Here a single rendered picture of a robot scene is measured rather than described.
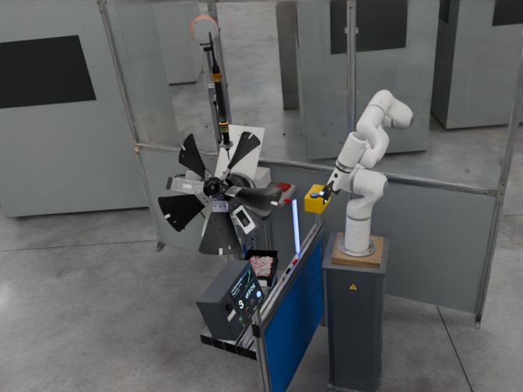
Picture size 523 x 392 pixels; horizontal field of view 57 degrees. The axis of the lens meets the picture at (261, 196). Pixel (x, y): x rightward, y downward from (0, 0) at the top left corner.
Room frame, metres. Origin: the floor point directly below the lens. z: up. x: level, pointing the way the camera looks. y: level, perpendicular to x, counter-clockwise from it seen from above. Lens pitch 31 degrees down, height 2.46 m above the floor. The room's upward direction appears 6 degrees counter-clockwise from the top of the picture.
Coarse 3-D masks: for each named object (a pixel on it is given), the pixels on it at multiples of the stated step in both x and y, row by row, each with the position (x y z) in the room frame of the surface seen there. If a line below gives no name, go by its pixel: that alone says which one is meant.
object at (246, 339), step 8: (208, 328) 2.35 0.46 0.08; (248, 328) 2.31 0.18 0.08; (200, 336) 2.30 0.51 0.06; (208, 336) 2.29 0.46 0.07; (240, 336) 2.25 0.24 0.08; (248, 336) 2.24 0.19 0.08; (208, 344) 2.28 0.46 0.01; (216, 344) 2.24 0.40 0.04; (224, 344) 2.21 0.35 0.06; (232, 344) 2.20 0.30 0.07; (240, 344) 2.19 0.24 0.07; (248, 344) 2.17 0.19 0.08; (240, 352) 2.16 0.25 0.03; (248, 352) 2.14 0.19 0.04; (256, 360) 2.10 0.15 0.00
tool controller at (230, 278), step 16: (224, 272) 1.50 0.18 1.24; (240, 272) 1.47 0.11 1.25; (208, 288) 1.42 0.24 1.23; (224, 288) 1.39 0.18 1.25; (240, 288) 1.42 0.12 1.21; (256, 288) 1.49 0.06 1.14; (208, 304) 1.33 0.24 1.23; (224, 304) 1.33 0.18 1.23; (256, 304) 1.45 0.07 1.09; (208, 320) 1.34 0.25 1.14; (224, 320) 1.30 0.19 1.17; (224, 336) 1.31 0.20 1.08
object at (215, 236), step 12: (216, 216) 2.15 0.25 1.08; (228, 216) 2.18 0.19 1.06; (216, 228) 2.11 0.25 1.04; (228, 228) 2.13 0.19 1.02; (204, 240) 2.06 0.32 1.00; (216, 240) 2.07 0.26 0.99; (228, 240) 2.08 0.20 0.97; (204, 252) 2.03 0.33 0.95; (216, 252) 2.03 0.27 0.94; (228, 252) 2.03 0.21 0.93
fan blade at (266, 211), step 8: (240, 192) 2.20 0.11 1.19; (248, 192) 2.19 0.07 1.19; (256, 192) 2.19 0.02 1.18; (264, 192) 2.18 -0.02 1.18; (272, 192) 2.17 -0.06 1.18; (280, 192) 2.16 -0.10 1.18; (240, 200) 2.14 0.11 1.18; (248, 200) 2.13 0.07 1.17; (256, 200) 2.13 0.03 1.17; (264, 200) 2.12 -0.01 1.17; (272, 200) 2.12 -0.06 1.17; (248, 208) 2.08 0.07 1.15; (256, 208) 2.08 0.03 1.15; (264, 208) 2.07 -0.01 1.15; (272, 208) 2.06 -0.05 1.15; (264, 216) 2.03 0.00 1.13
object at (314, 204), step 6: (318, 186) 2.37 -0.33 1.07; (324, 186) 2.36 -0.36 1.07; (312, 192) 2.31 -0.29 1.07; (318, 192) 2.30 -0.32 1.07; (306, 198) 2.26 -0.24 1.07; (312, 198) 2.24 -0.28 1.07; (318, 198) 2.24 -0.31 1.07; (330, 198) 2.35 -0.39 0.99; (306, 204) 2.26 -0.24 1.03; (312, 204) 2.24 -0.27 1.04; (318, 204) 2.22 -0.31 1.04; (306, 210) 2.26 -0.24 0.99; (312, 210) 2.24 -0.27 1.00; (318, 210) 2.22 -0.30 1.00
